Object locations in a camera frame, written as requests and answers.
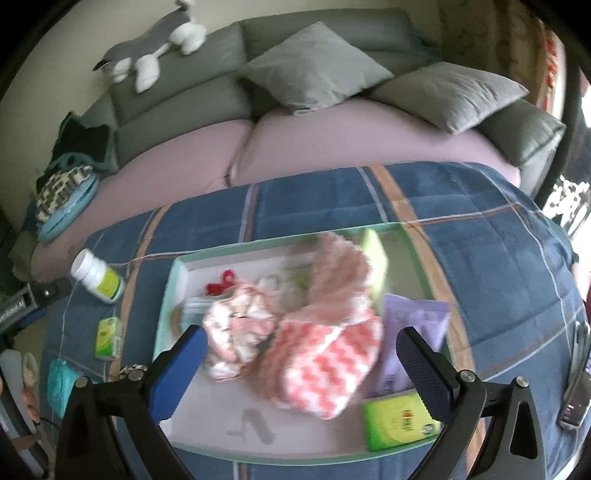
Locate beige round powder puff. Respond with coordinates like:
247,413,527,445
169,304,186,339

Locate purple wipes pack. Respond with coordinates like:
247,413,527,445
369,294,451,398

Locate green tissue pack large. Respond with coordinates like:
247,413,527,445
363,390,442,451

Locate green tissue pack small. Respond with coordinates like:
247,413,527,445
94,316,122,361

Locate pink white scrunchie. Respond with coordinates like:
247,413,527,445
201,283,281,382

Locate red pink hair ties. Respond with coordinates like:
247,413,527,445
204,269,240,297

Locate pink white fluffy sock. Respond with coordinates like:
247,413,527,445
259,232,384,420

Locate green cloth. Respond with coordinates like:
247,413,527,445
360,228,389,300

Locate leopard print scrunchie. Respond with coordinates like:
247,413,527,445
110,364,148,382

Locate light blue face mask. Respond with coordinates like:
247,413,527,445
181,297,215,325

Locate person's left hand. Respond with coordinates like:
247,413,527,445
1,349,49,476

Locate white pill bottle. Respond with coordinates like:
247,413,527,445
70,249,124,304

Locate teal packet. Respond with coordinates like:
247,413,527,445
46,359,84,419

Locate black white patterned cushion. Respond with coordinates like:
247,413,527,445
35,165,100,243

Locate blue plaid blanket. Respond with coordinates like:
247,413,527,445
41,162,587,476

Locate mint green shallow tray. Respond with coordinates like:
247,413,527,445
154,222,461,465

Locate smartphone on stand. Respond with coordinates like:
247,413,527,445
558,321,590,431

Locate dark teal clothing pile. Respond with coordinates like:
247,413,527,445
47,112,117,174

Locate pink sofa seat cover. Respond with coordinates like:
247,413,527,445
31,99,521,282

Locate grey white plush dog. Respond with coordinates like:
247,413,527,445
93,0,207,94

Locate grey sofa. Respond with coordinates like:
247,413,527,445
82,8,565,194

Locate grey pillow right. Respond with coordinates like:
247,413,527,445
370,62,529,135

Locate grey pillow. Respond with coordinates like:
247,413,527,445
239,22,394,115
370,62,529,135

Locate grey pillow left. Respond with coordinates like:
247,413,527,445
239,22,394,115

